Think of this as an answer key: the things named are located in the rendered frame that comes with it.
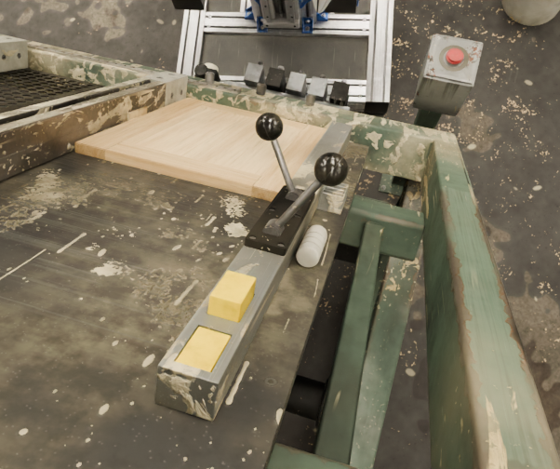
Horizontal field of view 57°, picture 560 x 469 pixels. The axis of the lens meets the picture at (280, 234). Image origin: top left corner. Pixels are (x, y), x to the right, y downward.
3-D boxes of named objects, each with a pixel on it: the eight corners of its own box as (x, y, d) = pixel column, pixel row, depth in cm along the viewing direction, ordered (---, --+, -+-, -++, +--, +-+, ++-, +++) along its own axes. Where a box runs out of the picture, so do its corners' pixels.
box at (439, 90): (464, 78, 139) (484, 41, 121) (455, 118, 137) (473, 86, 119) (420, 69, 141) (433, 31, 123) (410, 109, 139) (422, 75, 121)
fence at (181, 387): (349, 141, 125) (353, 125, 123) (212, 422, 40) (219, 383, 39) (328, 137, 125) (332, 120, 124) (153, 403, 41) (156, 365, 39)
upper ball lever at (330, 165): (283, 240, 64) (356, 164, 58) (275, 252, 61) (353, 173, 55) (260, 220, 64) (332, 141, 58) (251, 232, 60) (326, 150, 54)
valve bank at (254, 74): (364, 107, 159) (370, 67, 136) (353, 149, 157) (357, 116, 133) (213, 74, 166) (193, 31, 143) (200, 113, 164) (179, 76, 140)
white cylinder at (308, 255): (316, 271, 65) (326, 245, 72) (321, 250, 63) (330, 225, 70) (293, 264, 65) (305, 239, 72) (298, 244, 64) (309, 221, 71)
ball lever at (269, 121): (312, 196, 74) (280, 106, 70) (306, 206, 70) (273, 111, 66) (286, 203, 75) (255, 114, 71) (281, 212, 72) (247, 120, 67)
